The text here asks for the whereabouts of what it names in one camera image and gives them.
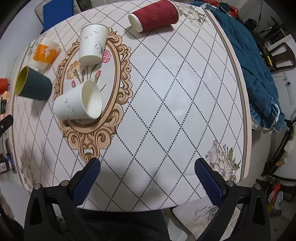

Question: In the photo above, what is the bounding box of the white paper cup lying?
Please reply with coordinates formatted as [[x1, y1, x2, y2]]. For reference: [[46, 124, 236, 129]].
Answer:
[[53, 80, 102, 120]]

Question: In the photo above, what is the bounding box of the dark teal cup yellow inside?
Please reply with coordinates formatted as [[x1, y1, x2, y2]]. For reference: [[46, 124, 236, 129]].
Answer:
[[14, 66, 52, 100]]

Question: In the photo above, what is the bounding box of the orange white small cup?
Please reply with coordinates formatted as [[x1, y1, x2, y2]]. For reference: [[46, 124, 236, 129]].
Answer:
[[32, 38, 61, 70]]

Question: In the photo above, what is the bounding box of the white paper cup upright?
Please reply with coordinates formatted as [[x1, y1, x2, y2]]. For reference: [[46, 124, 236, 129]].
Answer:
[[79, 23, 109, 65]]

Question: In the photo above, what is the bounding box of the red ribbed paper cup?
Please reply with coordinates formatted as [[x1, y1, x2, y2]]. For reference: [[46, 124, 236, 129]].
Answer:
[[128, 1, 179, 33]]

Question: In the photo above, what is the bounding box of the black tripod stand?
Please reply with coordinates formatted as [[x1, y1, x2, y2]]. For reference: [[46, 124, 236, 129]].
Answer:
[[261, 119, 295, 182]]

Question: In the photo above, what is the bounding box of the blue quilted blanket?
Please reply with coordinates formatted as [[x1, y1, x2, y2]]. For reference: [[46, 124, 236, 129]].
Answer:
[[189, 1, 286, 133]]

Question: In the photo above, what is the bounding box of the patterned white tablecloth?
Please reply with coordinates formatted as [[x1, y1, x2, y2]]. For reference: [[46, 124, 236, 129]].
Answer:
[[11, 1, 251, 212]]

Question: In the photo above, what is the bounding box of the black gripper device left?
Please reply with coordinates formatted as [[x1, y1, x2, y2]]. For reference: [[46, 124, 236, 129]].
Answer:
[[0, 114, 14, 137]]

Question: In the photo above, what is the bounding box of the small printed box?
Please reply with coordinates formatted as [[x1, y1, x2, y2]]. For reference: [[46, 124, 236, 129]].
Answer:
[[1, 91, 11, 114]]

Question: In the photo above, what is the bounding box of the red plastic bag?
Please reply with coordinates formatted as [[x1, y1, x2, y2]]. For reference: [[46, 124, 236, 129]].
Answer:
[[0, 78, 9, 95]]

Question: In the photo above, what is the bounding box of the dark wooden chair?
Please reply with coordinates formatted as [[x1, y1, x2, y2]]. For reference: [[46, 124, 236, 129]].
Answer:
[[261, 42, 295, 73]]

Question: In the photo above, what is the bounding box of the blue folded mat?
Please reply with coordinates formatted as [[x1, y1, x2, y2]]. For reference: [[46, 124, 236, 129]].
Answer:
[[43, 0, 74, 31]]

